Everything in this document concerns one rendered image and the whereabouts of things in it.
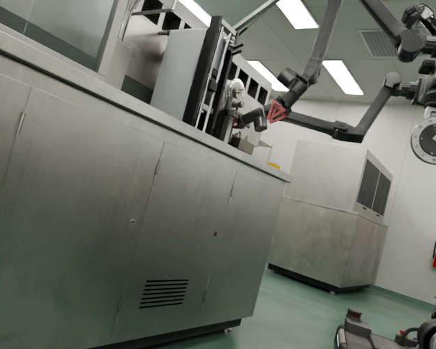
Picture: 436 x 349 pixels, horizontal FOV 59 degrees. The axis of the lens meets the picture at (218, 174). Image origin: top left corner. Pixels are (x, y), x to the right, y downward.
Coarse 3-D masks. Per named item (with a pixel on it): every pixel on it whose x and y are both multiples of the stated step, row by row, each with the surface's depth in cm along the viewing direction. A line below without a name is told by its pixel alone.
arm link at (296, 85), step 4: (292, 80) 161; (296, 80) 163; (300, 80) 161; (292, 84) 163; (296, 84) 159; (300, 84) 158; (304, 84) 158; (292, 88) 160; (296, 88) 159; (300, 88) 158; (304, 88) 159; (296, 92) 159; (300, 92) 159; (304, 92) 160; (300, 96) 161
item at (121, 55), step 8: (128, 0) 155; (136, 0) 156; (128, 8) 156; (128, 16) 156; (120, 32) 155; (120, 40) 155; (120, 48) 153; (128, 48) 156; (112, 56) 150; (120, 56) 154; (128, 56) 156; (112, 64) 151; (120, 64) 154; (112, 72) 152; (120, 72) 155; (112, 80) 152; (120, 80) 155; (120, 88) 156
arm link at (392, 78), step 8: (392, 72) 197; (384, 80) 198; (392, 80) 195; (400, 80) 194; (384, 88) 196; (376, 96) 195; (384, 96) 194; (376, 104) 193; (384, 104) 194; (368, 112) 192; (376, 112) 191; (360, 120) 191; (368, 120) 190; (352, 128) 188; (360, 128) 187; (368, 128) 189; (336, 136) 195; (344, 136) 190; (352, 136) 188; (360, 136) 187
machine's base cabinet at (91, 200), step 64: (0, 64) 89; (0, 128) 91; (64, 128) 104; (128, 128) 121; (0, 192) 93; (64, 192) 107; (128, 192) 126; (192, 192) 152; (256, 192) 191; (0, 256) 96; (64, 256) 111; (128, 256) 130; (192, 256) 159; (256, 256) 203; (0, 320) 99; (64, 320) 114; (128, 320) 135; (192, 320) 167
